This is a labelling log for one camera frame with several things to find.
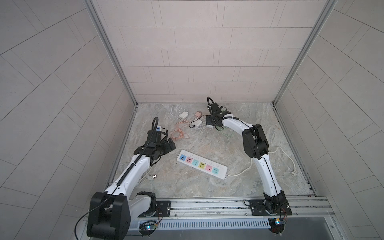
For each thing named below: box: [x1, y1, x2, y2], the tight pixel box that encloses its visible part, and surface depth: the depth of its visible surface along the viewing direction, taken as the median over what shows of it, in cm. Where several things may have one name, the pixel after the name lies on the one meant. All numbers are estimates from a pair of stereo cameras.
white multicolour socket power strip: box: [176, 149, 228, 180], surface depth 85 cm
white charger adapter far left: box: [178, 111, 189, 120], surface depth 110 cm
